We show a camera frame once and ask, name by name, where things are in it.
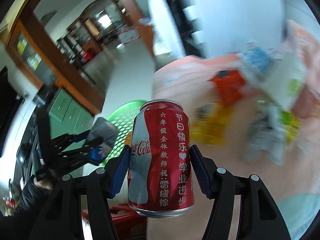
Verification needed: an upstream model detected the red cola can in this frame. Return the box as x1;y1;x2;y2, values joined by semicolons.
127;99;195;218

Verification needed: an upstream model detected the yellow green drink box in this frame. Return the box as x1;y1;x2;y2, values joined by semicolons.
281;111;301;145

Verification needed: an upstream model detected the yellow energy drink bottle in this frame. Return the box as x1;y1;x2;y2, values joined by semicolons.
292;85;319;119

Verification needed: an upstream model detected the orange snack wrapper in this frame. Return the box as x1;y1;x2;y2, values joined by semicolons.
209;69;251;107

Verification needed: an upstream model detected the white paper cup green logo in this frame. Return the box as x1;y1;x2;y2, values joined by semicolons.
246;53;307;111

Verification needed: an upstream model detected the blue white milk carton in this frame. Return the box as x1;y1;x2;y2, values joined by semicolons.
240;42;272;74

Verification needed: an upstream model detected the crushed blue silver can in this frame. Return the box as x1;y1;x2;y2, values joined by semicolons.
86;117;119;166

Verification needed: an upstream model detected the person's left forearm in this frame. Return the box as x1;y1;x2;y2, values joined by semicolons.
1;176;52;239

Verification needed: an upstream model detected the person's left hand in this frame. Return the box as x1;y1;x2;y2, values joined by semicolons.
33;177;53;191

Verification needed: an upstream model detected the green lower cabinet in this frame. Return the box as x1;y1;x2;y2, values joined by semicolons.
48;88;93;138

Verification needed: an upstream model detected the green plastic basket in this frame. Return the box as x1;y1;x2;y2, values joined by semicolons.
101;100;146;166

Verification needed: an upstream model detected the red plastic stool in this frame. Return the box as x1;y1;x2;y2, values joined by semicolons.
81;202;147;239

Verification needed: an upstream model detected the pink patterned towel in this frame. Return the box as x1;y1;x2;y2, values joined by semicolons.
153;20;319;239

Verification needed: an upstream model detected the yellow crumpled wrapper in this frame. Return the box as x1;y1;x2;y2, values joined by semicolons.
190;102;233;145

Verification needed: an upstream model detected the pink polka dot play tent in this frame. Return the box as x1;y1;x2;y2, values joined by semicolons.
118;27;140;44

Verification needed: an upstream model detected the white microwave oven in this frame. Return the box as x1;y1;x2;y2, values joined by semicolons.
147;0;286;63

